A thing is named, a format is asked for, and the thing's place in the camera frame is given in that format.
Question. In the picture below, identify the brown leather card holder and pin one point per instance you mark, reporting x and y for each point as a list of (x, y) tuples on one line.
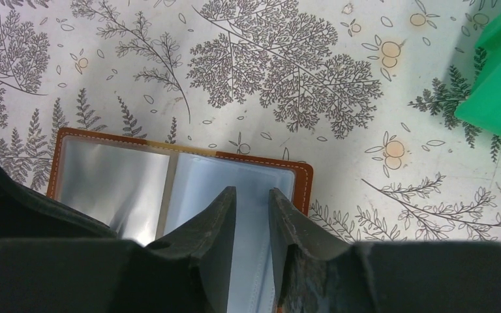
[(144, 190)]

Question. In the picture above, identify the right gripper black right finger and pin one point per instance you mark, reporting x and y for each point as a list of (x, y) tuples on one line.
[(316, 272)]

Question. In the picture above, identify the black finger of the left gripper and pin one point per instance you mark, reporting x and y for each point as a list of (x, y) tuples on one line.
[(25, 213)]

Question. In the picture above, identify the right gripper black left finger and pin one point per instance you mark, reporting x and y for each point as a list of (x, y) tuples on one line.
[(187, 270)]

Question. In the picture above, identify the floral table mat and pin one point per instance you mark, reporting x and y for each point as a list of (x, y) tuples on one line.
[(364, 92)]

